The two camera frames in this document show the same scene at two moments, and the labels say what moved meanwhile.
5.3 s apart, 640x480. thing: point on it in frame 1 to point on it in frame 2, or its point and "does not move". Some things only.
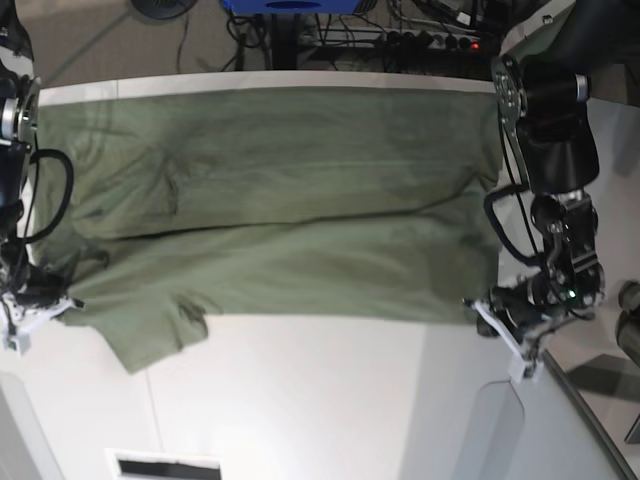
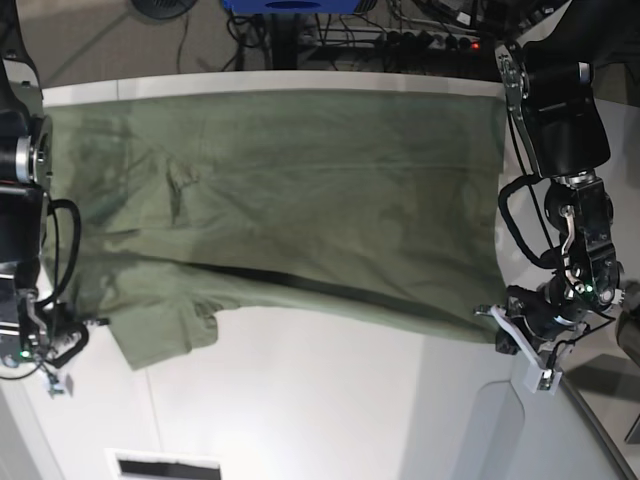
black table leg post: x=284 y=41 does not move
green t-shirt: x=152 y=206 does not move
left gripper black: x=42 y=287 to x=66 y=340
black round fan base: x=163 y=9 does not move
